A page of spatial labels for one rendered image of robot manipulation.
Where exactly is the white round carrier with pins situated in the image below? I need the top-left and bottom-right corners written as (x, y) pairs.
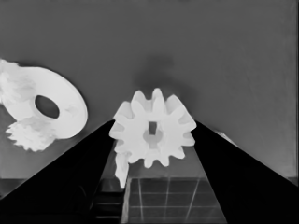
top-left (0, 64), bottom-right (89, 141)

